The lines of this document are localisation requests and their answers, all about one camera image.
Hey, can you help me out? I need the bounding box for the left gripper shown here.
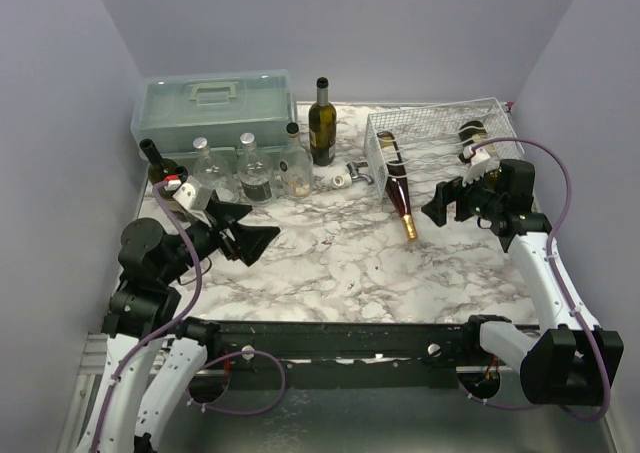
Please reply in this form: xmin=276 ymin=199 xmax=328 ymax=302
xmin=161 ymin=196 xmax=281 ymax=283

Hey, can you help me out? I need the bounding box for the clear bottle dark label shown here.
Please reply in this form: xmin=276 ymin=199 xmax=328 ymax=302
xmin=238 ymin=132 xmax=275 ymax=205

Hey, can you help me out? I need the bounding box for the clear bottle red cap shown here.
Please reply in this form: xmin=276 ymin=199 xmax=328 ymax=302
xmin=193 ymin=137 xmax=239 ymax=203

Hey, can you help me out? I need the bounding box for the green bottle black cap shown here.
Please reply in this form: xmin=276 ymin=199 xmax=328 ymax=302
xmin=458 ymin=120 xmax=499 ymax=190

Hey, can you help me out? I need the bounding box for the clear glass wine bottle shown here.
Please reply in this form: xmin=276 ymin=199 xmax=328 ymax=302
xmin=278 ymin=122 xmax=313 ymax=199

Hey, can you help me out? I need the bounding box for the dark green bottle black neck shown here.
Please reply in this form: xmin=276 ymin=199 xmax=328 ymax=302
xmin=139 ymin=139 xmax=195 ymax=223

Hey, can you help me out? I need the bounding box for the dark green brown-label wine bottle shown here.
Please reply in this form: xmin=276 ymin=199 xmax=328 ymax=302
xmin=308 ymin=77 xmax=337 ymax=166

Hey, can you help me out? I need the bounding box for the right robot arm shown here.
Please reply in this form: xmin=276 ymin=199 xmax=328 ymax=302
xmin=421 ymin=159 xmax=624 ymax=407

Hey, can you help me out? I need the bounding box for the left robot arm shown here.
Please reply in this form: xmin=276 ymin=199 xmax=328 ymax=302
xmin=77 ymin=201 xmax=280 ymax=452

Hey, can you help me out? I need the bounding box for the red bottle gold foil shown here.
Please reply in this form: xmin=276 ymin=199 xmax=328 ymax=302
xmin=377 ymin=131 xmax=418 ymax=241

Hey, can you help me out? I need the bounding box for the white plastic pipe fitting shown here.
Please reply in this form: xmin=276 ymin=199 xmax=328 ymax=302
xmin=326 ymin=174 xmax=352 ymax=189

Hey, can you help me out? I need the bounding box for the green plastic toolbox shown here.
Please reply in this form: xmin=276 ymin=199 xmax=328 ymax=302
xmin=131 ymin=70 xmax=298 ymax=163

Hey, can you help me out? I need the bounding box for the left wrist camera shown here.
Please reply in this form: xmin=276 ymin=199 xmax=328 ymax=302
xmin=164 ymin=175 xmax=213 ymax=224

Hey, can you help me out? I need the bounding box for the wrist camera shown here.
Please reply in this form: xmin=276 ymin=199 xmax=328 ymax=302
xmin=462 ymin=145 xmax=496 ymax=186
xmin=164 ymin=175 xmax=213 ymax=224

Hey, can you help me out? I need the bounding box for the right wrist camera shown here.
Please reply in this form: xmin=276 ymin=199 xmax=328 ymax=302
xmin=462 ymin=145 xmax=496 ymax=186

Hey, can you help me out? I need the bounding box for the white wire wine rack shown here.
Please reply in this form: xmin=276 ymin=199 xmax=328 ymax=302
xmin=364 ymin=98 xmax=516 ymax=200

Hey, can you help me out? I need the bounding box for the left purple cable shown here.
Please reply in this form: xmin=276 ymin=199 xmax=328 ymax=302
xmin=89 ymin=180 xmax=287 ymax=453

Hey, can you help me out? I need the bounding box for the purple cable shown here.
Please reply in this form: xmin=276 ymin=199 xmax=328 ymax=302
xmin=457 ymin=137 xmax=612 ymax=422
xmin=89 ymin=180 xmax=287 ymax=453

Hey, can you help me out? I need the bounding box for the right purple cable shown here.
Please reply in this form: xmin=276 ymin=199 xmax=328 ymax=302
xmin=457 ymin=137 xmax=612 ymax=422

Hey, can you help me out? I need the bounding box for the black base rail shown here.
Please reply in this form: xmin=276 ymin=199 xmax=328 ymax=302
xmin=187 ymin=315 xmax=493 ymax=398

